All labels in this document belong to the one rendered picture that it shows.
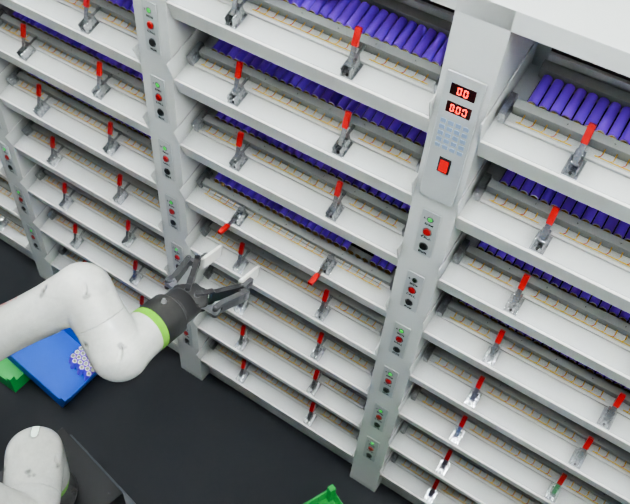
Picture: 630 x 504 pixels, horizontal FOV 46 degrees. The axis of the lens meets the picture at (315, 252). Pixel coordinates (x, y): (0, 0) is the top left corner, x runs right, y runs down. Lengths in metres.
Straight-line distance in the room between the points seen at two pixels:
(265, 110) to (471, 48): 0.54
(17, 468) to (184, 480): 0.75
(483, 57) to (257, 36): 0.47
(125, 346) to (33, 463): 0.56
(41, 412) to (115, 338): 1.33
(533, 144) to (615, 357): 0.48
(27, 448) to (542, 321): 1.18
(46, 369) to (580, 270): 1.86
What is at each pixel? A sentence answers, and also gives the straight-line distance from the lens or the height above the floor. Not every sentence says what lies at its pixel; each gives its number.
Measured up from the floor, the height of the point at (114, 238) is 0.51.
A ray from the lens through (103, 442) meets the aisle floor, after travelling 2.59.
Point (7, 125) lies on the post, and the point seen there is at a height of 0.78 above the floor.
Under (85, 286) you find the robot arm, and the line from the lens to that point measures 1.37.
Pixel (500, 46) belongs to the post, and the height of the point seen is 1.63.
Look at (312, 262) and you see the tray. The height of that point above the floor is 0.89.
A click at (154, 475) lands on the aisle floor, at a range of 2.51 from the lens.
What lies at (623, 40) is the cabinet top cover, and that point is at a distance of 1.18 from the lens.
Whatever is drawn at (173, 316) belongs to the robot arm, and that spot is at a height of 1.10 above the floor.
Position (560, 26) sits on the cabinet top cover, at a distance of 1.17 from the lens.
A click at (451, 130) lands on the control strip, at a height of 1.45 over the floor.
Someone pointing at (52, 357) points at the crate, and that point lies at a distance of 2.72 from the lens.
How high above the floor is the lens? 2.26
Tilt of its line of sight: 49 degrees down
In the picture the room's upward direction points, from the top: 5 degrees clockwise
